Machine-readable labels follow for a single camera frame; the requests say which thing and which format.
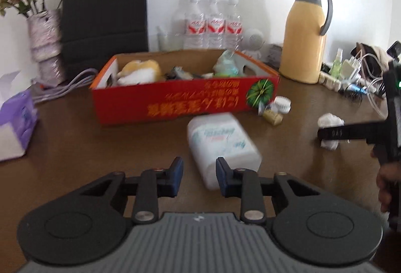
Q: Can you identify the white charging cable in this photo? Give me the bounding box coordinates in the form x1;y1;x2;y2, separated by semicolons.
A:
354;54;389;118

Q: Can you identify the purple tissue box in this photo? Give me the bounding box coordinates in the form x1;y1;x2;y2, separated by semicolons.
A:
0;71;39;162

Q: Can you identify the brown bag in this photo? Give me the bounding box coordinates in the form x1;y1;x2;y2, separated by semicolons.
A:
351;43;392;73

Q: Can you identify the person's right hand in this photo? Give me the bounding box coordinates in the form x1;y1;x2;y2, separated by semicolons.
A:
376;163;392;214

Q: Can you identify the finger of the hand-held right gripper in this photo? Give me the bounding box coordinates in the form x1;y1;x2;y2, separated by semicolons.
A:
317;121;386;142

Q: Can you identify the white tissue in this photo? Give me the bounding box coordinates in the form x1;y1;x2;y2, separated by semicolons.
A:
318;113;345;151

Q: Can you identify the yellow thermos jug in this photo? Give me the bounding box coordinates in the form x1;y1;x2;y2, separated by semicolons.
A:
279;0;333;84

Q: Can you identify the yellow white plush toy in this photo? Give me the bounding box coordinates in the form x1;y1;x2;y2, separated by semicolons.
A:
117;60;162;85

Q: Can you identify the white power strip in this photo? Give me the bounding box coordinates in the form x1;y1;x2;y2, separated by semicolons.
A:
320;71;349;92

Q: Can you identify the white wet wipes pack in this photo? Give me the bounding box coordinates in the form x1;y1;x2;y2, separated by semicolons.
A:
187;113;262;190

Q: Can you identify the white charger plug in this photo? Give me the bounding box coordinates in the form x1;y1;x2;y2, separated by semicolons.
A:
341;55;361;79

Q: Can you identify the water bottle red label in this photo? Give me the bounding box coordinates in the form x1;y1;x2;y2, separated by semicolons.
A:
224;0;245;51
172;0;205;49
204;0;226;49

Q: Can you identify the pale purple vase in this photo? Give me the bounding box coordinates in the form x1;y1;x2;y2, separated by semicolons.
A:
28;9;65;87

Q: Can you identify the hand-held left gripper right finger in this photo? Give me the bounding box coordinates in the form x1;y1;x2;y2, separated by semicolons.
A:
216;156;329;225

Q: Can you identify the small grey box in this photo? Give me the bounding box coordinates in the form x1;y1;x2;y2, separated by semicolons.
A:
268;44;282;68

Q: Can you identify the red cardboard box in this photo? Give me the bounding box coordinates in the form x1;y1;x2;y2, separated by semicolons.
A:
91;49;280;126

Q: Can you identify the white round brush head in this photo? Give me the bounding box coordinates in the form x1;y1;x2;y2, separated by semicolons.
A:
272;97;291;114

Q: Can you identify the white robot speaker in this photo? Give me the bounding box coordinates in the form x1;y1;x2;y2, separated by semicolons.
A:
243;29;267;62

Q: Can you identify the grey cable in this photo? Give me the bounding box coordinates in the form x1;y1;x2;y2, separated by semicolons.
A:
31;69;97;103

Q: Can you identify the pale green plastic bag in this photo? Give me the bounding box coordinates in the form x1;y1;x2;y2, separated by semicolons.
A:
213;50;245;77

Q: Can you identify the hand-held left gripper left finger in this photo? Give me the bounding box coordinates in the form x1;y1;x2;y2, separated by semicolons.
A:
67;156;184;225

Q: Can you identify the green spray bottle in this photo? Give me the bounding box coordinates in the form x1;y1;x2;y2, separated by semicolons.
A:
329;48;344;77

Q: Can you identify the black paper bag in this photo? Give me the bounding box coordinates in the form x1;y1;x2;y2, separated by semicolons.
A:
61;0;149;81

